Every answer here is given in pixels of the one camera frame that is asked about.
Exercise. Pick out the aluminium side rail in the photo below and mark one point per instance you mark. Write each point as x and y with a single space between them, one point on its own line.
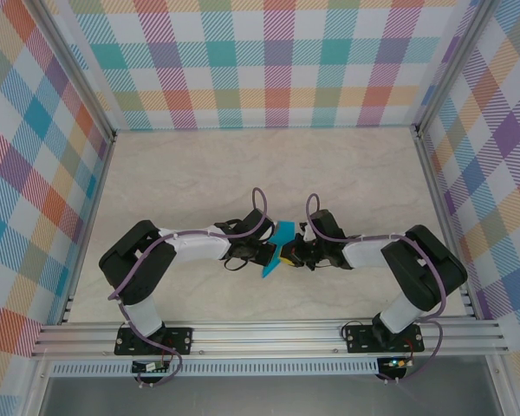
93 216
444 216

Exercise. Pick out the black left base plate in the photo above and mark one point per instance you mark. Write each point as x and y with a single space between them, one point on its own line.
180 340

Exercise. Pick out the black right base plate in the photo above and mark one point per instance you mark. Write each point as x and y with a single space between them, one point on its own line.
359 340

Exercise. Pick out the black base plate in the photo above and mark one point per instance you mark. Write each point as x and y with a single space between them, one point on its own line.
180 340
359 340

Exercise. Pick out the aluminium mounting rail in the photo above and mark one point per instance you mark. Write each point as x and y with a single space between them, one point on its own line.
264 338

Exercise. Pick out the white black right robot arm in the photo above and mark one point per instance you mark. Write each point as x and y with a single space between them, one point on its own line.
366 253

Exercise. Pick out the aluminium frame post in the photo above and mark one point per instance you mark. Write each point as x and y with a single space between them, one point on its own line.
76 65
453 65

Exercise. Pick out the small black circuit board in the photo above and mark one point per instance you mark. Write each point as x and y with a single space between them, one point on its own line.
145 367

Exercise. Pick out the grey metal base panel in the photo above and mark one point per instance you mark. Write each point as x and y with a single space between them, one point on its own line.
286 396

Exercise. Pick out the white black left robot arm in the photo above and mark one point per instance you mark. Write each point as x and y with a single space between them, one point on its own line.
190 247

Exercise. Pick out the small circuit board green light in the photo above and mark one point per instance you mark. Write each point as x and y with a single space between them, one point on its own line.
396 363

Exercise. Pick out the blue paper sheet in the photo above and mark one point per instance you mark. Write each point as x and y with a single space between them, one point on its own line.
284 236

